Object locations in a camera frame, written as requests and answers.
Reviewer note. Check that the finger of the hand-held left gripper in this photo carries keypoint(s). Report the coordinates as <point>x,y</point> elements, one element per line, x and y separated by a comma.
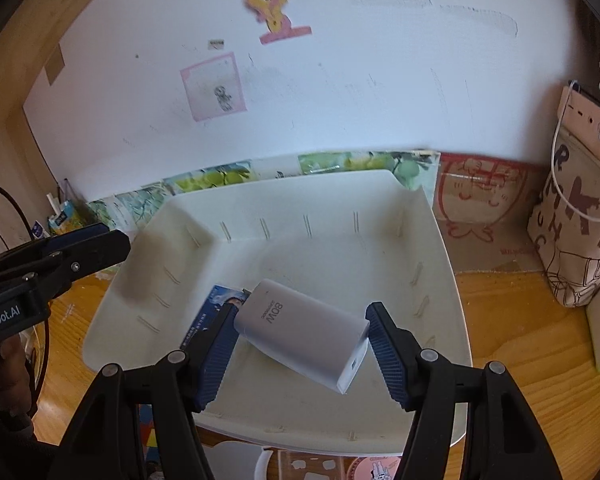
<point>95,255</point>

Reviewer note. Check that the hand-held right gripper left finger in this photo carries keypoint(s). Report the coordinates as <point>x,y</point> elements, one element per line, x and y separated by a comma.
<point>215,350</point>

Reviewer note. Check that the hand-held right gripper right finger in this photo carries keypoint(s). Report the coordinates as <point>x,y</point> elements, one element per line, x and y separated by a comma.
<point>387,355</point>

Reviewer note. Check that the white power adapter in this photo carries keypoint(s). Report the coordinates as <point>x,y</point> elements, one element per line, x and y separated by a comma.
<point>290,330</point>

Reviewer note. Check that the white plastic storage bin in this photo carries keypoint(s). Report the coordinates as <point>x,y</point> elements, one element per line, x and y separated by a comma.
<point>305,260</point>

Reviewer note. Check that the juice carton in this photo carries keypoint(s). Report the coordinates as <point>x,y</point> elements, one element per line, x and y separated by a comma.
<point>62,220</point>

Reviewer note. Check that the blue printed card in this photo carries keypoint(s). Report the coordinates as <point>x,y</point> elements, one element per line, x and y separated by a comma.
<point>215,300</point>

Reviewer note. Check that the colourful printed card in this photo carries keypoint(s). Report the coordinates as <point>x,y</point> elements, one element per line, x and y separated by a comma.
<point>151,440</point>

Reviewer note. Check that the white curved lid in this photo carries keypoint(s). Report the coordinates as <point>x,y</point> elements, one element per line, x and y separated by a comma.
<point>230,460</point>

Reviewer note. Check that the pink sticker sheet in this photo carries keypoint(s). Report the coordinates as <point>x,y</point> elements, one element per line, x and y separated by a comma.
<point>375,467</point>

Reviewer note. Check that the green leaf printed board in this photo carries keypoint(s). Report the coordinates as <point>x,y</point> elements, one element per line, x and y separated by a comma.
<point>210,177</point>

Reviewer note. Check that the red cartoon cardboard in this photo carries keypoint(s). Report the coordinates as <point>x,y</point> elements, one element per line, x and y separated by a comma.
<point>480,200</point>

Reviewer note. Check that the brown tape patch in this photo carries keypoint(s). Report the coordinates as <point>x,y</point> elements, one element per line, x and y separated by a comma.
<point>55,65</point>

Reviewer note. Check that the pink bordered paper drawing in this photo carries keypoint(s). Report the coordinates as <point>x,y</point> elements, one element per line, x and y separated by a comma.
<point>205,90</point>

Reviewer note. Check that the letter printed canvas bag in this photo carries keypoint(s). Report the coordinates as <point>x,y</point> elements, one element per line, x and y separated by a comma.
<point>570,240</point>

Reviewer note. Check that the small wall label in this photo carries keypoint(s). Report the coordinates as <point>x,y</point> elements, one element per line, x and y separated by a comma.
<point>216,44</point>

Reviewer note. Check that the yellow pony wall sticker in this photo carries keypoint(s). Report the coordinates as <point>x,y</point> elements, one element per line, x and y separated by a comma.
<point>270,5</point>

